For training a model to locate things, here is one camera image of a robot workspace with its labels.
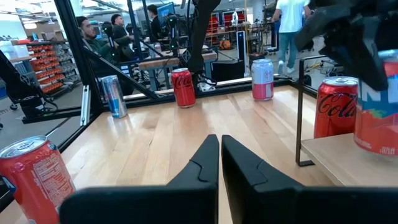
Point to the storage rack with orange bins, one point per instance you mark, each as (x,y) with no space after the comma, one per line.
(49,71)

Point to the orange Fanta can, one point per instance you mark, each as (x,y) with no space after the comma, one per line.
(376,124)

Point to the white-edged computer tower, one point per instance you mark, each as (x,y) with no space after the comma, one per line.
(241,46)

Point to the red bin shelving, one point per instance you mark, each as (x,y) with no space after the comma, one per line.
(213,25)

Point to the blue silver Red Bull can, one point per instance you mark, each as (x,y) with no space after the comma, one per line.
(114,99)

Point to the person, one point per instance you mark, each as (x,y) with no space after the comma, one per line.
(154,25)
(290,18)
(119,31)
(99,46)

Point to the red Coca-Cola can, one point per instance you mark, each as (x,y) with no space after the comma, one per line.
(183,90)
(334,109)

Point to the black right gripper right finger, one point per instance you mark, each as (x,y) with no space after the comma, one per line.
(280,205)

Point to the black equipment stand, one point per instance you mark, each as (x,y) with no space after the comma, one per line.
(15,81)

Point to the black box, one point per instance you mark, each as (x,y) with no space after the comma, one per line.
(227,71)

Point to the pink and white soda can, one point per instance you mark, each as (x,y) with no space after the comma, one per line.
(262,81)

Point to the wooden shelf with black frame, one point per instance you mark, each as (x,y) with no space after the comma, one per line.
(342,161)

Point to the black camera on stand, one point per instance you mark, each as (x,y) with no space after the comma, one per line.
(171,21)
(109,31)

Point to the orange can with nutrition label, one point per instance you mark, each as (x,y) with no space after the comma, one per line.
(34,180)

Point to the wooden workbench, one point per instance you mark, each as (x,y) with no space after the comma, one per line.
(161,63)

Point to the silver metal bracket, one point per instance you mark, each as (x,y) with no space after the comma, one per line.
(85,105)

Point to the computer monitor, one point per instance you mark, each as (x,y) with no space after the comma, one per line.
(164,12)

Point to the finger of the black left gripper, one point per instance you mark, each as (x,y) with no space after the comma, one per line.
(360,53)
(323,26)

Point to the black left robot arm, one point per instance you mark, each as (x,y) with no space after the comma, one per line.
(200,37)

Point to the black aluminium table frame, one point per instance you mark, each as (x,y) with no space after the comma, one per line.
(81,62)

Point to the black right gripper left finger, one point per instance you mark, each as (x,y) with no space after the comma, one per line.
(140,205)

